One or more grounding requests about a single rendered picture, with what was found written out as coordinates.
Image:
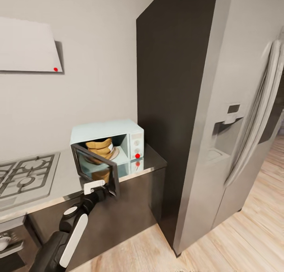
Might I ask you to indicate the popcorn bag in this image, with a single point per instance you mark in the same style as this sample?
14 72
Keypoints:
102 147

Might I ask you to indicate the burner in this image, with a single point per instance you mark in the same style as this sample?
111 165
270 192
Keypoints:
27 179

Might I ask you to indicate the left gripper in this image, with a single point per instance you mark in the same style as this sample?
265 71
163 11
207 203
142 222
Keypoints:
96 196

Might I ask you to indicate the range hood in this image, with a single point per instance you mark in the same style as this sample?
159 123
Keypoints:
27 46

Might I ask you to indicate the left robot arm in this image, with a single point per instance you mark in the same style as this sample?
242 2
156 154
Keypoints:
56 253

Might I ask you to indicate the oven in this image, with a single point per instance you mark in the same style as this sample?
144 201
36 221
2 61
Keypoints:
19 244

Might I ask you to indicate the fridge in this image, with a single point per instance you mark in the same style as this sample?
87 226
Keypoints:
210 98

